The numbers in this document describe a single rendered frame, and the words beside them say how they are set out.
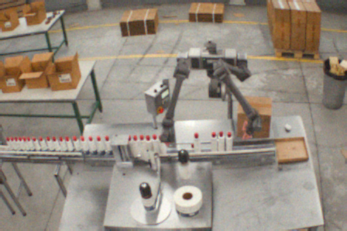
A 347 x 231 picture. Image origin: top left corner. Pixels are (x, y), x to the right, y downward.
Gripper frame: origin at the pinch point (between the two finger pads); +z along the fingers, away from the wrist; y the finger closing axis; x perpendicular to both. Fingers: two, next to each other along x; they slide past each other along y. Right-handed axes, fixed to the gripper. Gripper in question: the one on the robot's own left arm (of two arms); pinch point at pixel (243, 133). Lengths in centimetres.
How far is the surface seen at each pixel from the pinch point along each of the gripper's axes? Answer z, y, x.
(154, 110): 29, -7, -62
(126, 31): 213, -380, -82
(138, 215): 68, 61, -40
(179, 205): 38, 58, -24
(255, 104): -2.6, -42.9, 12.8
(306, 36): -10, -312, 142
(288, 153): 0, -11, 55
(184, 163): 33.5, 22.5, -27.9
